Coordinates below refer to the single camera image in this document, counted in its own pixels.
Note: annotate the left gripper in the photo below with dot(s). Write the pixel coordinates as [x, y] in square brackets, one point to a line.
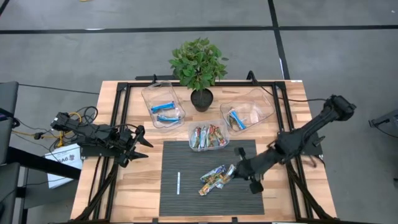
[122, 141]

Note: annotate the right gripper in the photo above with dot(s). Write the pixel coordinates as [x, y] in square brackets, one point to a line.
[248, 169]

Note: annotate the white silver granola bar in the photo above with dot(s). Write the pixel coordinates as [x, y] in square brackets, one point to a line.
[229, 175]

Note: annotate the red green granola bar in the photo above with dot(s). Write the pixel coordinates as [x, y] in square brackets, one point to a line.
[196, 137]
[216, 135]
[210, 136]
[222, 138]

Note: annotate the blue white granola bar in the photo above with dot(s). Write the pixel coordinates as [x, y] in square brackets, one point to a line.
[231, 119]
[238, 119]

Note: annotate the blue red-tipped granola bar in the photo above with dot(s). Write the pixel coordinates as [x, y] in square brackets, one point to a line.
[203, 137]

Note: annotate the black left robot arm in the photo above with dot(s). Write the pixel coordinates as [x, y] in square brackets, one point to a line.
[93, 133]

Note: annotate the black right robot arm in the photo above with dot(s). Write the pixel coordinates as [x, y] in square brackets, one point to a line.
[311, 130]

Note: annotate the narrow clear plastic bin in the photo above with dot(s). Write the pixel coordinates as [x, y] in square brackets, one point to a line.
[149, 93]

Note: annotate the small frosted plastic bin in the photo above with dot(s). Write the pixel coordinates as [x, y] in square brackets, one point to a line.
[206, 122]

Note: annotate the wide clear plastic bin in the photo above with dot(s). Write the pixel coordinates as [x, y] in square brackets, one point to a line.
[258, 105]

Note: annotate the dark ribbed placemat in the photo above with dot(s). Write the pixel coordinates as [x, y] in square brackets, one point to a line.
[186, 205]

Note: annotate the white printed paper sheet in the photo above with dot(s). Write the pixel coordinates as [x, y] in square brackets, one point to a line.
[62, 177]

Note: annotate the black floor beam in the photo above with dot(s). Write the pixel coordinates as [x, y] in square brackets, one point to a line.
[40, 163]

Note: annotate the black power plug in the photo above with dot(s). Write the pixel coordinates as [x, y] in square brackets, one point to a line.
[38, 136]

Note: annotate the green potted plant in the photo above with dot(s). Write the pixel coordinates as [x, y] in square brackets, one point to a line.
[199, 65]

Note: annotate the grey metal stand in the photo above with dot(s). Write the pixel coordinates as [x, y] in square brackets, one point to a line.
[388, 118]

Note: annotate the black aluminium rig frame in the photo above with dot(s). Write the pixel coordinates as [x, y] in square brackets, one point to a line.
[236, 83]

